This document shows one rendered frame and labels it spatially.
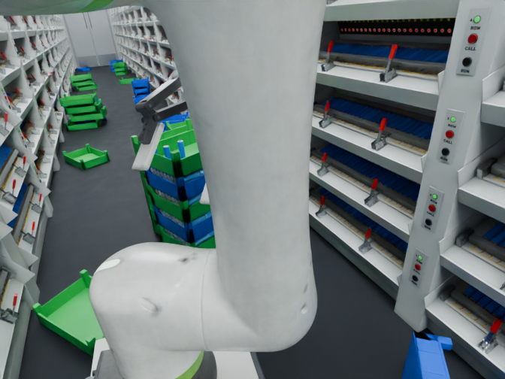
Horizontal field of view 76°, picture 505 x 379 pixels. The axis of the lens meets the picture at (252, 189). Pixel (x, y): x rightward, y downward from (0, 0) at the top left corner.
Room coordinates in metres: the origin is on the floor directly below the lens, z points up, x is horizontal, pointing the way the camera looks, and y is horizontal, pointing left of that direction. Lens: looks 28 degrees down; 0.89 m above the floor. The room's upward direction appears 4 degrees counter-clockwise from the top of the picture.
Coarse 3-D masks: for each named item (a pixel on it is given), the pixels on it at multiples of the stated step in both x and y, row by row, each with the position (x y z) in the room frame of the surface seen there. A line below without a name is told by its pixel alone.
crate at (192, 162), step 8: (176, 136) 1.09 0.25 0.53; (184, 136) 1.12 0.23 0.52; (192, 136) 1.14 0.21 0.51; (160, 144) 1.04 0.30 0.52; (168, 144) 1.07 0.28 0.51; (176, 144) 1.09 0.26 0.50; (184, 144) 1.11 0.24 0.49; (192, 144) 1.13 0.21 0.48; (160, 152) 1.04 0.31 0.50; (176, 152) 0.86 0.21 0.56; (192, 152) 1.05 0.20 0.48; (152, 160) 0.94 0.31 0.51; (160, 160) 0.91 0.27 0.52; (168, 160) 0.88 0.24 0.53; (176, 160) 0.86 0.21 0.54; (184, 160) 0.88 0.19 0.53; (192, 160) 0.90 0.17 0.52; (200, 160) 0.92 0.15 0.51; (160, 168) 0.92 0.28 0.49; (168, 168) 0.88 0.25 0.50; (176, 168) 0.85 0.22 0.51; (184, 168) 0.87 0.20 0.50; (192, 168) 0.89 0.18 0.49; (200, 168) 0.91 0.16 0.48; (176, 176) 0.86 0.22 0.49
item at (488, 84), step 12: (504, 72) 0.67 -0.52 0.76; (492, 84) 0.65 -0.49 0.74; (504, 84) 0.65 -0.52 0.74; (492, 96) 0.66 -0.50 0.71; (504, 96) 0.64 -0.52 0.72; (492, 108) 0.63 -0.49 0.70; (504, 108) 0.61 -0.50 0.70; (480, 120) 0.65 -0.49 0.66; (492, 120) 0.63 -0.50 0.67; (504, 120) 0.61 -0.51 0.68
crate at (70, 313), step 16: (80, 272) 0.94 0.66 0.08; (80, 288) 0.92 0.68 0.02; (48, 304) 0.82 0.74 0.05; (64, 304) 0.86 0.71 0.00; (80, 304) 0.85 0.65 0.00; (48, 320) 0.74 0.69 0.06; (64, 320) 0.78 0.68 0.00; (80, 320) 0.78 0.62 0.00; (96, 320) 0.78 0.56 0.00; (64, 336) 0.71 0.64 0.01; (80, 336) 0.72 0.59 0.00; (96, 336) 0.71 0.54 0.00
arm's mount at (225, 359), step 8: (96, 344) 0.40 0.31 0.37; (104, 344) 0.40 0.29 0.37; (96, 352) 0.38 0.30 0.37; (216, 352) 0.37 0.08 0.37; (224, 352) 0.37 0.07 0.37; (232, 352) 0.36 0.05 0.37; (240, 352) 0.36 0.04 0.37; (248, 352) 0.36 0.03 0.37; (96, 360) 0.37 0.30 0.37; (216, 360) 0.35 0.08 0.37; (224, 360) 0.35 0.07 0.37; (232, 360) 0.35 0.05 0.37; (240, 360) 0.35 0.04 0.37; (248, 360) 0.35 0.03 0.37; (224, 368) 0.34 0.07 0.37; (232, 368) 0.33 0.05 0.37; (240, 368) 0.33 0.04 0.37; (248, 368) 0.33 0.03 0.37; (224, 376) 0.32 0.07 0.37; (232, 376) 0.32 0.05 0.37; (240, 376) 0.32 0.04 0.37; (248, 376) 0.32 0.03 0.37; (256, 376) 0.32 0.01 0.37
